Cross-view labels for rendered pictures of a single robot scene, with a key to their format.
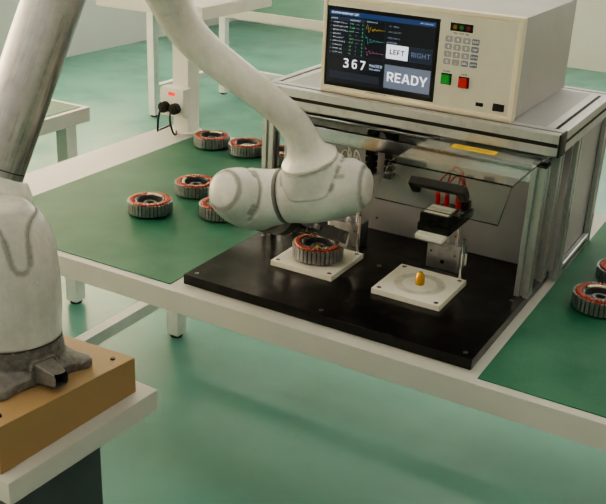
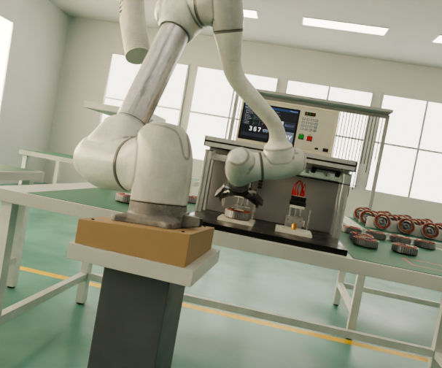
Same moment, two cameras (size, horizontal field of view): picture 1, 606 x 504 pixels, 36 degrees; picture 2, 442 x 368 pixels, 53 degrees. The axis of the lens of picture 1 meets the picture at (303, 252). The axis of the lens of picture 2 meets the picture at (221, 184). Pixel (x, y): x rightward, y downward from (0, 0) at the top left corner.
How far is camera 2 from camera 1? 0.96 m
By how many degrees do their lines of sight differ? 29
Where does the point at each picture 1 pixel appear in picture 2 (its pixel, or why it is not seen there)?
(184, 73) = not seen: hidden behind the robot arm
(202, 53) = (243, 83)
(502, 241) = (312, 220)
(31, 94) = (160, 86)
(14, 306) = (181, 176)
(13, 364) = (173, 212)
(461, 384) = (347, 261)
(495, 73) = (324, 134)
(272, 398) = not seen: hidden behind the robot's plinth
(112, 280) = not seen: hidden behind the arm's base
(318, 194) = (287, 160)
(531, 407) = (384, 269)
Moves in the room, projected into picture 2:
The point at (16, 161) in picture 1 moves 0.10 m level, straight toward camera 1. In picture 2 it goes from (147, 119) to (165, 120)
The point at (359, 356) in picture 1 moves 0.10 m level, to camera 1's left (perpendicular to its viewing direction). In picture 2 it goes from (291, 251) to (266, 249)
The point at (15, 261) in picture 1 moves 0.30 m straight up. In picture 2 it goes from (184, 150) to (204, 36)
